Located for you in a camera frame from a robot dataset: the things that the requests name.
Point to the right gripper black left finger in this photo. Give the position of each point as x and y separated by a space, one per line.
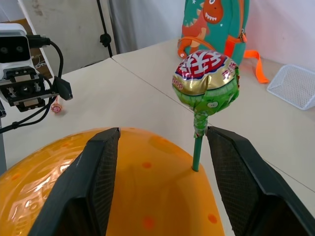
81 196

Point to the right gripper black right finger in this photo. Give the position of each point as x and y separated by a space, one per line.
248 186

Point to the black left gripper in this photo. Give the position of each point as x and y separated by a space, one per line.
24 91

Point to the orange dotted lollipop jar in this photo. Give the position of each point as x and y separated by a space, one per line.
152 189

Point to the pink wrapped lollipop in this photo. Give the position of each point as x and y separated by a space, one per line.
56 108

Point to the grey curtain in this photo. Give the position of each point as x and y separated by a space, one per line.
147 22

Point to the green wrapped lollipop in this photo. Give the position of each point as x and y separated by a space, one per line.
204 73

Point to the teal dinosaur backpack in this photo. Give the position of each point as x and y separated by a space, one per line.
197 27

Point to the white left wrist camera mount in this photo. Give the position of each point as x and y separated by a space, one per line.
12 32

